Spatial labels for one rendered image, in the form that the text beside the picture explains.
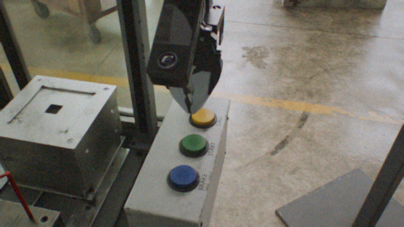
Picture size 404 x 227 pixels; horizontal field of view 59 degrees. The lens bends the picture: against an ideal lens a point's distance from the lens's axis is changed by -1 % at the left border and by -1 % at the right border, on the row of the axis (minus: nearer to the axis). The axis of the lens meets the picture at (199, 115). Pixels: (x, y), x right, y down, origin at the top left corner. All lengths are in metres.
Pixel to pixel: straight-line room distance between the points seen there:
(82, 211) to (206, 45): 0.41
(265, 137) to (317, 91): 0.55
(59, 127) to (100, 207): 0.17
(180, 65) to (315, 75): 2.11
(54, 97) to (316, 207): 1.23
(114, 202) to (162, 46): 0.39
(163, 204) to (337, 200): 1.27
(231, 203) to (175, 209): 1.12
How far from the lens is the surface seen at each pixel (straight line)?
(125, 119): 0.82
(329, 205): 1.69
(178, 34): 0.41
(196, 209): 0.52
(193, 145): 0.58
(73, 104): 0.72
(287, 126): 2.02
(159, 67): 0.38
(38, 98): 0.76
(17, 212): 0.64
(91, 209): 0.71
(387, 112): 2.31
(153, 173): 0.56
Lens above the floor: 1.32
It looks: 41 degrees down
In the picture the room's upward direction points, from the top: straight up
